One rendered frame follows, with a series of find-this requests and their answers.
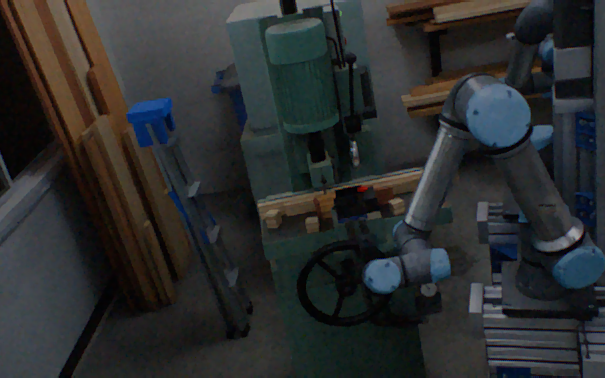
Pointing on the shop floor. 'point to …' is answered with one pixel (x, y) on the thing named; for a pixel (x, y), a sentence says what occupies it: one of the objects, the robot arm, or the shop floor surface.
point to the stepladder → (182, 193)
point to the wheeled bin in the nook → (237, 119)
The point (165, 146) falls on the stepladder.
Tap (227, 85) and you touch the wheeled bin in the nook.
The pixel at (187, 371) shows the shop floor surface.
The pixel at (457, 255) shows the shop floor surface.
